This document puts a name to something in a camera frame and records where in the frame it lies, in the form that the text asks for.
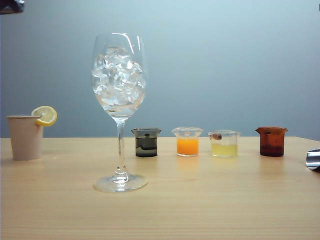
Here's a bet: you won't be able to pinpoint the clear ice cubes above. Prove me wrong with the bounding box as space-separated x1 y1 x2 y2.
91 45 147 113

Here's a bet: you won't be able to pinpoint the clear beaker with pale juice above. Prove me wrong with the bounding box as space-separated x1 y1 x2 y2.
207 129 241 158

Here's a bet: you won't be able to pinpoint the stainless steel ice scoop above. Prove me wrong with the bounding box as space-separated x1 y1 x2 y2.
304 148 320 173

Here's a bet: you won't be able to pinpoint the yellow lemon slice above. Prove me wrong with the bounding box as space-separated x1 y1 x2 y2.
30 105 58 127

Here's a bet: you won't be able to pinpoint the smoked grey glass beaker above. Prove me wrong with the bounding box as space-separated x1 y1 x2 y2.
130 127 162 158

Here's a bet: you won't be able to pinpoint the clear beaker with orange juice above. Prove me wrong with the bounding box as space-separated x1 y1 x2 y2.
171 127 204 158

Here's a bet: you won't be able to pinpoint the amber glass beaker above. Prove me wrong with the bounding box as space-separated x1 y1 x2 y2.
255 126 289 158

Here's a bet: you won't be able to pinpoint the beige paper cup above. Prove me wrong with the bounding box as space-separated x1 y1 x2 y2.
6 115 45 161

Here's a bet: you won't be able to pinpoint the clear wine glass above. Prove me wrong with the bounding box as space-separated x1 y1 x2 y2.
91 32 150 193

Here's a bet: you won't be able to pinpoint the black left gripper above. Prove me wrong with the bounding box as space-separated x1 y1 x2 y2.
0 0 26 15

